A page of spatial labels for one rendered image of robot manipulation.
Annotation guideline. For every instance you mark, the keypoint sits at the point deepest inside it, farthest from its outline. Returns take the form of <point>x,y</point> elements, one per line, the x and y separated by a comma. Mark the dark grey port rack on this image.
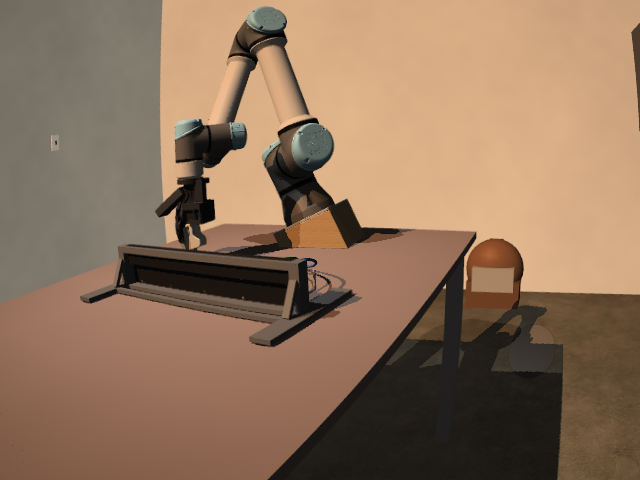
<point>246,283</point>

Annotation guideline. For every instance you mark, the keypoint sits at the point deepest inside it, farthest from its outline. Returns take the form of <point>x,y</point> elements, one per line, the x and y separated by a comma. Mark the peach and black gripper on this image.
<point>194,198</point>

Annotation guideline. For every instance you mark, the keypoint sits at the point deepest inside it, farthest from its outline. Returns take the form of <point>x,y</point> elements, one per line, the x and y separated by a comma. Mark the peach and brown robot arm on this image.
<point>306,145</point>

